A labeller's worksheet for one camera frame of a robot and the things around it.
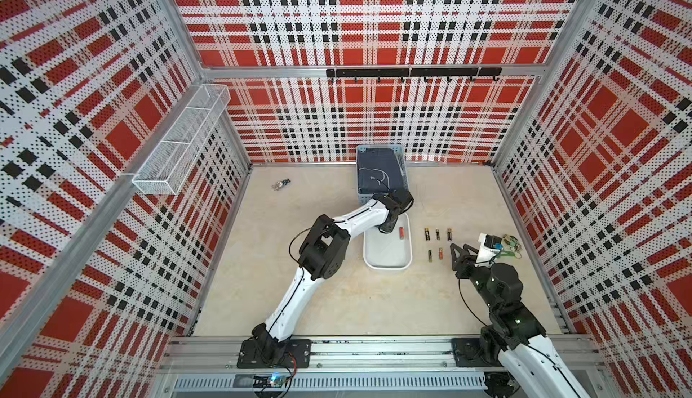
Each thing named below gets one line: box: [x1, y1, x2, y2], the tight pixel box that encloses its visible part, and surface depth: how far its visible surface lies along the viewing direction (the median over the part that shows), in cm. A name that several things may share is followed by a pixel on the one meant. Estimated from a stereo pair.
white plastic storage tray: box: [363, 212, 413, 271], surface depth 94 cm
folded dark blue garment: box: [357, 147, 409, 194], surface depth 110 cm
